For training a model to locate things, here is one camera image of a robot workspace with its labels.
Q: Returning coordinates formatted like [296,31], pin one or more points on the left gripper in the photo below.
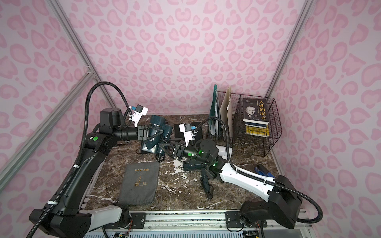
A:
[141,132]

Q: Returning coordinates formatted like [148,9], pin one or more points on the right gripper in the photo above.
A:
[178,151]

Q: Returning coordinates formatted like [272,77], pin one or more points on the dark green hair dryer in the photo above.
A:
[160,135]
[192,165]

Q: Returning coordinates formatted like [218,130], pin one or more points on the grey hair dryer pouch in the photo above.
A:
[139,183]

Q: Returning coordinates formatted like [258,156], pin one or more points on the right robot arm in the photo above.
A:
[280,201]

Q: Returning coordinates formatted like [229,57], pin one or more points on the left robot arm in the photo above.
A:
[60,216]

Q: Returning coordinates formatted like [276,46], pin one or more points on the white hair dryer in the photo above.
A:
[223,150]

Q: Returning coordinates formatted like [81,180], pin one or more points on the plain black pouch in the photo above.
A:
[145,150]

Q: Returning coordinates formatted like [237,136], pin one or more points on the yellow striped book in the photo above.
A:
[262,131]

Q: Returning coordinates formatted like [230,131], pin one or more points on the book with portrait cover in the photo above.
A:
[255,111]

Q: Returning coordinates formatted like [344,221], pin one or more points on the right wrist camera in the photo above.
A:
[188,132]

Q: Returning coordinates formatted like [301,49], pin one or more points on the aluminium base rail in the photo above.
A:
[199,224]

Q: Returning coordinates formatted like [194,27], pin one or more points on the black wire basket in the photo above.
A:
[251,124]

